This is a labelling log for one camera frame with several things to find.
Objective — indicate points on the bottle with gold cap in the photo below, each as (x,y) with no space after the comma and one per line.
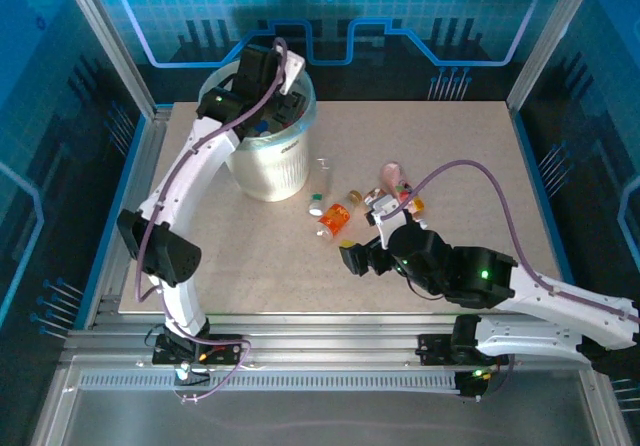
(355,196)

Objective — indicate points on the orange label juice bottle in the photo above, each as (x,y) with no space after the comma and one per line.
(336,218)

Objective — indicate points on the pink plastic bottle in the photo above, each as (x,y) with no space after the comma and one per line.
(392,173)

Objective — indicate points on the small green labelled bottle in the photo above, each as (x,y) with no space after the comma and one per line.
(316,209)

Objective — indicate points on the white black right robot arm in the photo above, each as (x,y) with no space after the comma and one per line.
(565,316)

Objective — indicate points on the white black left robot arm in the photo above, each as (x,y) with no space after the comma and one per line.
(200,181)

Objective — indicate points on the blue plastic bin liner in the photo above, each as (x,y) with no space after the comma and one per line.
(300,126)

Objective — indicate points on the white ribbed waste bin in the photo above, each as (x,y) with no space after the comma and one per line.
(270,171)

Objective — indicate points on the crumpled copper foil bottle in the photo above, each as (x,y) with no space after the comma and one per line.
(374,197)

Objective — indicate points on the small yellow orange bottle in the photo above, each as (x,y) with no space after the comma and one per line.
(418,206)

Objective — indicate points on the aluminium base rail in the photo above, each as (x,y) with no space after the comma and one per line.
(325,341)

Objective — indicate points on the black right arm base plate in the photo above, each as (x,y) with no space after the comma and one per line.
(435,348)

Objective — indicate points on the aluminium frame post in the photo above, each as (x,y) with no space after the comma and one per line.
(549,41)
(111,41)

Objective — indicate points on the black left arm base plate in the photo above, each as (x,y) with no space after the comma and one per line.
(225,351)

